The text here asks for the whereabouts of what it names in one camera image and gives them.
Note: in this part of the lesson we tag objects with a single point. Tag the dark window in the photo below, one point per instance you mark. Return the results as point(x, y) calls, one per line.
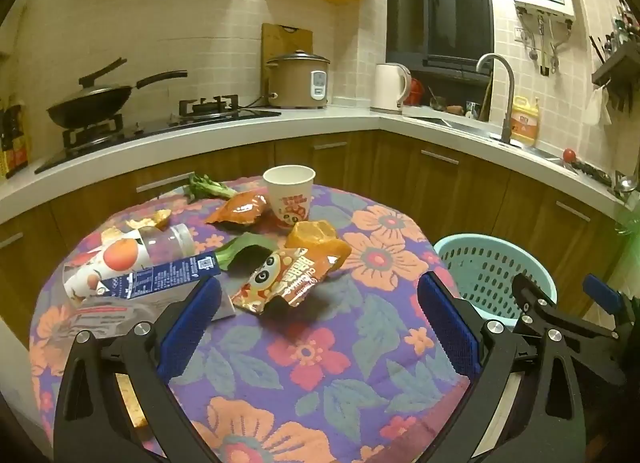
point(450, 3)

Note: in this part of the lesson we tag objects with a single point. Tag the orange peel scraps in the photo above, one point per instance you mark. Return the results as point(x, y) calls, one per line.
point(160, 217)

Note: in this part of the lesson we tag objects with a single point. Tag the red tomato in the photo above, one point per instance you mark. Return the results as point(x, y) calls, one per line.
point(569, 154)

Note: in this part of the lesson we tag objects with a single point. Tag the floral tablecloth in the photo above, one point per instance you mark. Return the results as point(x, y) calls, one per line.
point(310, 343)

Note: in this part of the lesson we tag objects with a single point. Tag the dark wall rack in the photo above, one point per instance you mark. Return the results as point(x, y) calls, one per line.
point(620, 68)

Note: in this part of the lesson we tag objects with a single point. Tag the blue drink carton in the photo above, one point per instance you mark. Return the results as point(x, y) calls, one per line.
point(160, 275)

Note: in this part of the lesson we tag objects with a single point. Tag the orange snack bag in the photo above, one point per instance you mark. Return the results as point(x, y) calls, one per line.
point(237, 208)

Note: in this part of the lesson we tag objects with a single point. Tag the brown rice cooker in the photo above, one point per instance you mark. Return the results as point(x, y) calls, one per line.
point(295, 83)

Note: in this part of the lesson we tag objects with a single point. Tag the metal faucet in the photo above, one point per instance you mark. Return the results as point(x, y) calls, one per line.
point(509, 93)

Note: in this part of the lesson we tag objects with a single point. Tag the wooden cutting board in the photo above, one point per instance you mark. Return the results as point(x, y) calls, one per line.
point(280, 43)

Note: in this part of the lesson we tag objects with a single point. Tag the metal sink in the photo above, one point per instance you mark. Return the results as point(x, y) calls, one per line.
point(450, 123)

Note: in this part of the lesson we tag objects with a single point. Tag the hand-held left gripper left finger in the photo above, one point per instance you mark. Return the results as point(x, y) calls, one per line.
point(190, 328)

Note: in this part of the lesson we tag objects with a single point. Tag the yellow detergent bottle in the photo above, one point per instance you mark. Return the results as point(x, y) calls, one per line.
point(525, 123)

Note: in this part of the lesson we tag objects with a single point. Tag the wooden base cabinets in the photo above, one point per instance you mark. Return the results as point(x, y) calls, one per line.
point(400, 178)

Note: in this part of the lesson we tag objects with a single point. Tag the teal plastic basket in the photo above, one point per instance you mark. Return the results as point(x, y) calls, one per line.
point(480, 273)

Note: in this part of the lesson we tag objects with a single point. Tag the clear bottle with orange label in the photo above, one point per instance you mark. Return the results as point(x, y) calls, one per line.
point(120, 258)

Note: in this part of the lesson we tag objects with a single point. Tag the white paper cup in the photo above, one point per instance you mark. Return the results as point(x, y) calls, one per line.
point(290, 193)

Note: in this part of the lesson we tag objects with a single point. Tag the orange peel piece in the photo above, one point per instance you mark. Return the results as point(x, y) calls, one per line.
point(310, 234)

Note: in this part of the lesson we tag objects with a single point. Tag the red container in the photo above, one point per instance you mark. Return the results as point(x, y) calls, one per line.
point(415, 90)

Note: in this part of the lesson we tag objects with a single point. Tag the dark sauce bottle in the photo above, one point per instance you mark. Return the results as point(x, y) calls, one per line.
point(20, 138)
point(6, 143)

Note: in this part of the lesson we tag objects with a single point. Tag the black gas stove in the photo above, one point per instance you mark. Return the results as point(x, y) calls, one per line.
point(150, 130)

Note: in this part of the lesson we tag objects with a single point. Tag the black wok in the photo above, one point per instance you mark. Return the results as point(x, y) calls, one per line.
point(90, 105)

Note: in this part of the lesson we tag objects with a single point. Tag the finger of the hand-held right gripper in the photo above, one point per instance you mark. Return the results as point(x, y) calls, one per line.
point(535, 300)
point(600, 290)

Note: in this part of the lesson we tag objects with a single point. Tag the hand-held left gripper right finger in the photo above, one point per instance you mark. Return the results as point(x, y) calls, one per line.
point(450, 328)

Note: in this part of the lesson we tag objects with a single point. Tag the hanging white cloth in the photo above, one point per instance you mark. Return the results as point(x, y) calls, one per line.
point(597, 105)

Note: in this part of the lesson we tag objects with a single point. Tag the cream electric kettle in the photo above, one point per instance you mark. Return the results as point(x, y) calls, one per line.
point(387, 88)

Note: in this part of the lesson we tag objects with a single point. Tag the green vegetable leaf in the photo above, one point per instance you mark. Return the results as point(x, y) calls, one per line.
point(245, 245)

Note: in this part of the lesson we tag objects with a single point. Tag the panda print snack packet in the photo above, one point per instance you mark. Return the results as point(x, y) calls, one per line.
point(280, 278)

